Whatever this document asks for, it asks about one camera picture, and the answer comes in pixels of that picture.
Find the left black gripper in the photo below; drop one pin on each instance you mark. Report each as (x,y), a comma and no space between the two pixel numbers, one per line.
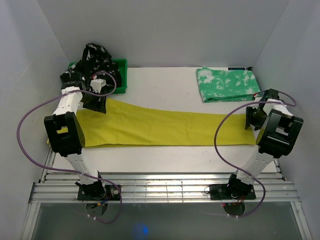
(99,106)

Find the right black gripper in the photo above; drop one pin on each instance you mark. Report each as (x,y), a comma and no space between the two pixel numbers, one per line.
(249,119)

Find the yellow trousers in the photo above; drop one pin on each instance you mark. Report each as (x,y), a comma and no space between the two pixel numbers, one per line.
(127,125)

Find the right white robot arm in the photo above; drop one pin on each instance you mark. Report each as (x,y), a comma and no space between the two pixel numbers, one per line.
(278,132)

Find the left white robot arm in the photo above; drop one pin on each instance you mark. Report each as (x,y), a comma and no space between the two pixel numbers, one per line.
(67,138)

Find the black white patterned garment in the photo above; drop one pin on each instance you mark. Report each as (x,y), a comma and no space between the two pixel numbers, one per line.
(96,64)

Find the green white tie-dye folded garment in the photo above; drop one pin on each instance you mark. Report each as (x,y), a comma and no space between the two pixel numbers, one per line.
(234,85)

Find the green plastic bin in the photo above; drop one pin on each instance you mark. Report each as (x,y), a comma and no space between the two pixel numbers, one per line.
(122,64)

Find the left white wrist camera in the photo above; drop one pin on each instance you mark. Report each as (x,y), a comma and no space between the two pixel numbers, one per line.
(97,84)

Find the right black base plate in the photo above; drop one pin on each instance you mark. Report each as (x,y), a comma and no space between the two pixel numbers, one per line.
(228,192)

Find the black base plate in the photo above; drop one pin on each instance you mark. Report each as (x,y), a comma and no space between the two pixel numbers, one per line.
(93,192)
(228,192)

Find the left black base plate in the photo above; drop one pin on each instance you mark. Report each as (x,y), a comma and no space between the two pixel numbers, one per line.
(93,192)

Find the aluminium rail frame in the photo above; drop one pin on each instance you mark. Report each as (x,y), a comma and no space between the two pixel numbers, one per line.
(163,187)

